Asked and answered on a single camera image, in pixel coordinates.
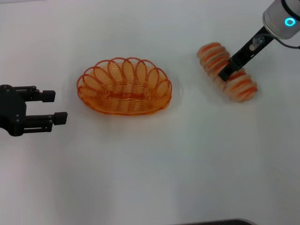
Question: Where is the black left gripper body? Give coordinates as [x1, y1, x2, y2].
[0, 84, 27, 137]

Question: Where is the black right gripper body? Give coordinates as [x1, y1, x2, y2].
[230, 26, 275, 70]

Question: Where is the orange striped bread loaf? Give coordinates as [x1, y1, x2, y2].
[196, 42, 258, 103]

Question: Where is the orange wire basket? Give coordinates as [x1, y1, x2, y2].
[76, 57, 173, 116]

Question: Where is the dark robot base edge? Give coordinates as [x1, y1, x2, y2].
[185, 219, 255, 225]

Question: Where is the thin dark right cable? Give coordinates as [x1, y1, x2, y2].
[276, 37, 300, 50]

